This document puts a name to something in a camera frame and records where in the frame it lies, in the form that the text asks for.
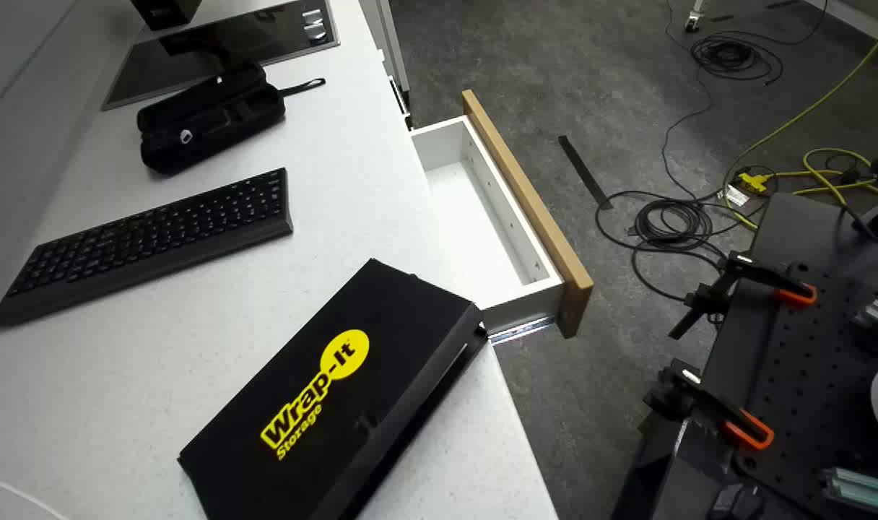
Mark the white drawer with wooden front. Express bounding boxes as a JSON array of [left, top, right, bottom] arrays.
[[406, 88, 597, 340]]

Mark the black Wrap-It storage bag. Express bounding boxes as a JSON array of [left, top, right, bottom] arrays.
[[175, 254, 490, 520]]

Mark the flat black strip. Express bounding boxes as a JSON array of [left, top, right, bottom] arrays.
[[555, 134, 611, 212]]

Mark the white desk cabinet front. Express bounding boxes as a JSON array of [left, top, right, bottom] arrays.
[[356, 0, 416, 131]]

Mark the black zippered pouch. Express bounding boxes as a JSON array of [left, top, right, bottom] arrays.
[[136, 65, 328, 177]]

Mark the black computer keyboard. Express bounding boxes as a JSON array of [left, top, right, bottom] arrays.
[[0, 166, 298, 330]]

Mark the yellow plug connector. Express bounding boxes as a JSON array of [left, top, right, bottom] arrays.
[[730, 166, 776, 196]]

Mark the black monitor stand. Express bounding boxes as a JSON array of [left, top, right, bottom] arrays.
[[126, 0, 204, 33]]

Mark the black perforated mounting board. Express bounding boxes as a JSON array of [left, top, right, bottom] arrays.
[[610, 189, 878, 520]]

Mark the coiled black floor cable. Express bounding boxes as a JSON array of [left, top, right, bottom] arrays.
[[591, 101, 746, 304]]

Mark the black clamp with orange handle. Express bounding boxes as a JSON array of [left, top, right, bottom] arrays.
[[643, 355, 779, 457], [663, 249, 822, 345]]

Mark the black cable bundle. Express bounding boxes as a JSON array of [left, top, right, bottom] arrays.
[[688, 26, 789, 88]]

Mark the looped yellow-green cable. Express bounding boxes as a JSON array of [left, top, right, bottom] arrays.
[[737, 145, 878, 231]]

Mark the long yellow cable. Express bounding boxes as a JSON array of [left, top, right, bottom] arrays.
[[740, 14, 878, 160]]

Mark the thin white cable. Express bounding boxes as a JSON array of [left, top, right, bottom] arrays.
[[0, 468, 73, 520]]

